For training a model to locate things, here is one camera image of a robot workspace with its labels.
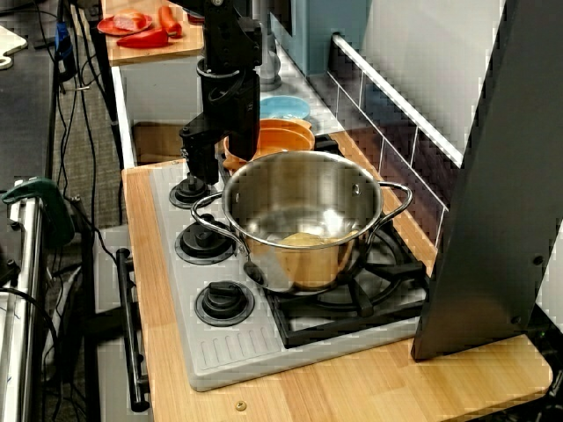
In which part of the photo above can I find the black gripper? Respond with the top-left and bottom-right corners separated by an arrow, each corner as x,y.
179,66 -> 261,186

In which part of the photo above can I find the orange plastic pot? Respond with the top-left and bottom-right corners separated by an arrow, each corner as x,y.
222,118 -> 317,172

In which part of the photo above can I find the black stove knob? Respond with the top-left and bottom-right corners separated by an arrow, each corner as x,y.
169,171 -> 220,210
174,218 -> 237,266
194,280 -> 256,328

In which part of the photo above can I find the brown cardboard sheet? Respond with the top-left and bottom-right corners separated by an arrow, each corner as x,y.
132,120 -> 191,166

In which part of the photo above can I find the light blue plate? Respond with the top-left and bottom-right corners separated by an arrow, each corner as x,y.
259,95 -> 311,122

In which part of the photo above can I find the white sink basin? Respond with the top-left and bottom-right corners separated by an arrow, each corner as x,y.
111,55 -> 345,171

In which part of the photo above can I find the stainless steel pot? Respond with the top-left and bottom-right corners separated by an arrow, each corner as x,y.
190,149 -> 414,295

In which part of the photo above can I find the yellow food item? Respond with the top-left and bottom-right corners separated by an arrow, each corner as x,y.
278,231 -> 349,248

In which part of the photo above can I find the orange toy sausage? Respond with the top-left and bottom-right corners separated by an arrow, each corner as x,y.
157,4 -> 184,39

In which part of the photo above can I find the teal cabinet box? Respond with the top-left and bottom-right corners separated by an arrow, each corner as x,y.
268,0 -> 376,76

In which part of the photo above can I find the ham sandwich toy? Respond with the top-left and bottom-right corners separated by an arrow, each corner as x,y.
112,9 -> 148,33

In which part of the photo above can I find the red plate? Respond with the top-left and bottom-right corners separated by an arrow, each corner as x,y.
96,12 -> 155,37

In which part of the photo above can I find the dark tile backsplash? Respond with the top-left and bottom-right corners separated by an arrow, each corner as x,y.
326,32 -> 465,265

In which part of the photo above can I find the green clamp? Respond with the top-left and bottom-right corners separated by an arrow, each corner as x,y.
0,176 -> 77,248

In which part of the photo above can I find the blue clamp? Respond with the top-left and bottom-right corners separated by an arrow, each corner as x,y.
54,20 -> 74,83

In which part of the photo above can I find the grey stove top panel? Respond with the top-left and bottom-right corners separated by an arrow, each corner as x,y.
149,151 -> 430,392

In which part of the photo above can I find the black burner grate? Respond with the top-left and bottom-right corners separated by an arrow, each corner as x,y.
215,134 -> 431,349

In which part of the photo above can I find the wooden kitchen countertop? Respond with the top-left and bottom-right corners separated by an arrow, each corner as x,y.
121,130 -> 554,422

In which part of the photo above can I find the black hood panel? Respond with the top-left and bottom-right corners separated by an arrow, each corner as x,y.
410,0 -> 563,362

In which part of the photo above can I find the black cable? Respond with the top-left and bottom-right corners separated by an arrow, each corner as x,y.
0,285 -> 63,422
51,82 -> 72,200
71,0 -> 100,229

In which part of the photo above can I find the black oven door handle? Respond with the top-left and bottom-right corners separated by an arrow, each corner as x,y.
114,248 -> 151,413

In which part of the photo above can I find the silver metal rail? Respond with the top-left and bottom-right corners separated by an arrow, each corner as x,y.
0,178 -> 46,422

